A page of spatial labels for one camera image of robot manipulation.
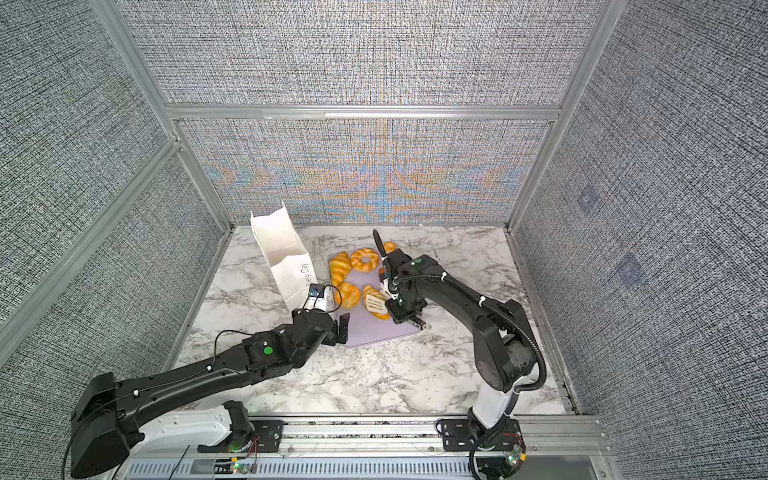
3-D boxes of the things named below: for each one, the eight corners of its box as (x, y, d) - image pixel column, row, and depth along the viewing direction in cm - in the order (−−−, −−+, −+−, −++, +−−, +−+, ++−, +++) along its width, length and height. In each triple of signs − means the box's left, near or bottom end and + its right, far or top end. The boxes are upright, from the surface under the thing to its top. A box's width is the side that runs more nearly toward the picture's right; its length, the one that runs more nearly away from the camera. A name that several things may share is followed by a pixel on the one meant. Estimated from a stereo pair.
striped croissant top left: (328, 286, 103) (326, 281, 101) (332, 257, 111) (331, 251, 109) (349, 286, 103) (348, 281, 101) (352, 257, 111) (351, 251, 109)
